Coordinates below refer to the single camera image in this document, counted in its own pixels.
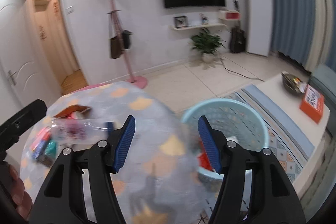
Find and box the clear plastic water bottle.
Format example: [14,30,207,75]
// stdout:
[50,118,115,144]

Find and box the white refrigerator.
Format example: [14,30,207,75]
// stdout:
[246,0,273,57]

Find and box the white wall shelf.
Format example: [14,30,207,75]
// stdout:
[169,23,228,31]

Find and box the white coffee table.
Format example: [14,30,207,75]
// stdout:
[256,74,331,198]

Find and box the butterfly picture frame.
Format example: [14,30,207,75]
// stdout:
[174,16,189,29]

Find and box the black guitar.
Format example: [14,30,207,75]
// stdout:
[229,21,246,53]

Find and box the left hand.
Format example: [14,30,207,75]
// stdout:
[9,164,33,220]

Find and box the blue curtain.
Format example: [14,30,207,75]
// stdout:
[271,0,335,72]

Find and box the green potted plant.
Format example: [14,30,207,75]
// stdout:
[190,28,224,55]

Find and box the light blue laundry basket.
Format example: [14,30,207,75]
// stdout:
[181,98,269,189]

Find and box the pink coat rack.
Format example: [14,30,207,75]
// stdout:
[109,0,148,89]

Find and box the dark bowl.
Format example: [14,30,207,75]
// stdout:
[281,72,307,96]

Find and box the teal crumpled packet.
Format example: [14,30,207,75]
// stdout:
[43,139,58,160]

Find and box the scallop pattern tablecloth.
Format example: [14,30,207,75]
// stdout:
[20,82,210,223]

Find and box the blue toothpaste box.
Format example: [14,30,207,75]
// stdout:
[30,131,51,160]

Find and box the white door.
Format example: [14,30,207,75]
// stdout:
[0,0,56,109]

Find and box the brown handbag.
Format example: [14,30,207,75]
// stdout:
[109,10,123,59]

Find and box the red plastic bag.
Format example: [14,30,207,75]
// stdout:
[197,139,213,172]

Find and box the pink yogurt bottle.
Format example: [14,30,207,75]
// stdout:
[30,127,51,152]

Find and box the black small bag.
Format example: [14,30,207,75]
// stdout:
[122,30,133,50]

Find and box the orange box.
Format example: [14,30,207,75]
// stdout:
[299,85,325,123]

